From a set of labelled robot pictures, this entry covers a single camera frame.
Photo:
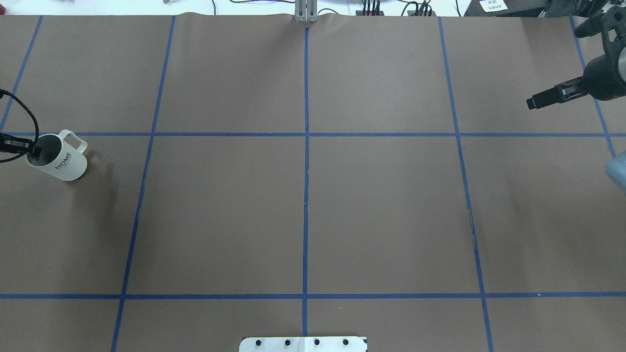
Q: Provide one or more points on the white ribbed HOME mug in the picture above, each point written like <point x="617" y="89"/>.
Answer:
<point x="60" y="155"/>

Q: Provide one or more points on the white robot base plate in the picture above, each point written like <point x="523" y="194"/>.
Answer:
<point x="304" y="344"/>

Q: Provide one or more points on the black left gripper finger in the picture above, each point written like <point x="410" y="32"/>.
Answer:
<point x="16" y="145"/>

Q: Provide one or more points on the black box with label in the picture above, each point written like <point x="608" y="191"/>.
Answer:
<point x="520" y="8"/>

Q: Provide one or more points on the aluminium frame post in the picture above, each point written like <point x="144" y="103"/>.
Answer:
<point x="305" y="11"/>

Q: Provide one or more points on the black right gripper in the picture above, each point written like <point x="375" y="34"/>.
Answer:
<point x="606" y="79"/>

